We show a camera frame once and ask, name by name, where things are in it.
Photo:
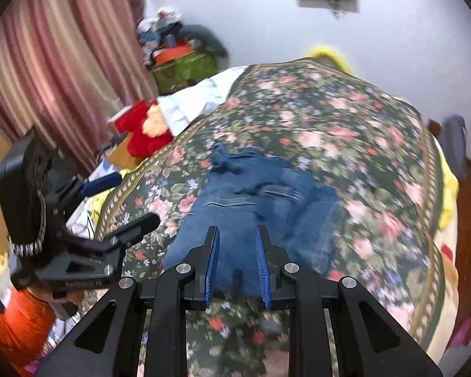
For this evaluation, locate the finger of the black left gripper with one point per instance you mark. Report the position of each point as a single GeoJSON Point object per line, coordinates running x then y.
{"type": "Point", "coordinates": [134, 231]}

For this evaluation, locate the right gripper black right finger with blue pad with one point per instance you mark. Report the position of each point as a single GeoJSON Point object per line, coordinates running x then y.
{"type": "Point", "coordinates": [275, 273]}

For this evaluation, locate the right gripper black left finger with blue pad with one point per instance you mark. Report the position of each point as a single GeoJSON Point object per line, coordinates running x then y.
{"type": "Point", "coordinates": [200, 269]}

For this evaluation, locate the blue denim jacket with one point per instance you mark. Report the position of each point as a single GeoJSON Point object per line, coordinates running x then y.
{"type": "Point", "coordinates": [247, 190]}

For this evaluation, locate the orange sleeve forearm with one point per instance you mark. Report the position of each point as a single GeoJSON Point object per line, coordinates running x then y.
{"type": "Point", "coordinates": [24, 327]}

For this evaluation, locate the person's left hand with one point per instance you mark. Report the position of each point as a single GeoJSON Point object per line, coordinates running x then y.
{"type": "Point", "coordinates": [74, 297]}

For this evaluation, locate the brown cardboard piece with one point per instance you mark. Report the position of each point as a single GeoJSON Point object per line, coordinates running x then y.
{"type": "Point", "coordinates": [121, 157]}

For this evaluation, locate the red plush toy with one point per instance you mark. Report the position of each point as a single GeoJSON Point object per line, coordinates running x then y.
{"type": "Point", "coordinates": [146, 125]}

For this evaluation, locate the white pillow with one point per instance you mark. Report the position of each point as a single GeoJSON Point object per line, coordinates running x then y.
{"type": "Point", "coordinates": [186, 106]}

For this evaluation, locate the pink striped curtain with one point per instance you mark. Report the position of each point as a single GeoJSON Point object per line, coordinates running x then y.
{"type": "Point", "coordinates": [67, 67]}

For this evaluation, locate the dark floral bedspread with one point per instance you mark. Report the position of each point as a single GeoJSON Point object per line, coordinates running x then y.
{"type": "Point", "coordinates": [373, 148]}

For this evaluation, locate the green storage bag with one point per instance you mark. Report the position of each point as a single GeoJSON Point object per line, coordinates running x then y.
{"type": "Point", "coordinates": [188, 70]}

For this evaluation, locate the orange box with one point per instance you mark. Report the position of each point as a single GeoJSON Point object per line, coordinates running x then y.
{"type": "Point", "coordinates": [168, 54]}

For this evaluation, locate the dark grey cloth pile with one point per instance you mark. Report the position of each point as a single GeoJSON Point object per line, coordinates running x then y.
{"type": "Point", "coordinates": [204, 39]}

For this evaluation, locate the grey cushion at bedside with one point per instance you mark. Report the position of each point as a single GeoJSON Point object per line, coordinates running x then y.
{"type": "Point", "coordinates": [452, 139]}

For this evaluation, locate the yellow blanket edge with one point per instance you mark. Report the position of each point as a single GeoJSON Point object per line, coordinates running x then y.
{"type": "Point", "coordinates": [326, 53]}

